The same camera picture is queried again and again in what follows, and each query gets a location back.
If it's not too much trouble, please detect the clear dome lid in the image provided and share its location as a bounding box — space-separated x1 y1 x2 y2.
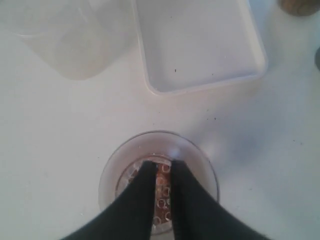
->
97 129 221 236

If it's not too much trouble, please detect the white rectangular tray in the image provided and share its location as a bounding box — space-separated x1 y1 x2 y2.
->
132 0 268 96

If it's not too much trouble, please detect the translucent lidded plastic container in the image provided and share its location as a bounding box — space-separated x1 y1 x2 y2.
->
0 0 135 80

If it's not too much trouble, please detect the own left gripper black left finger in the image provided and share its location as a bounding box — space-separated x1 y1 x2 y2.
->
64 161 158 240

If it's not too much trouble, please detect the round wooden bowl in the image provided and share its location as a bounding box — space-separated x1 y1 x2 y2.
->
277 0 320 17

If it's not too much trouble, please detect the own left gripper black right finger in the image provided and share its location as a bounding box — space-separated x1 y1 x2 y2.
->
170 160 268 240

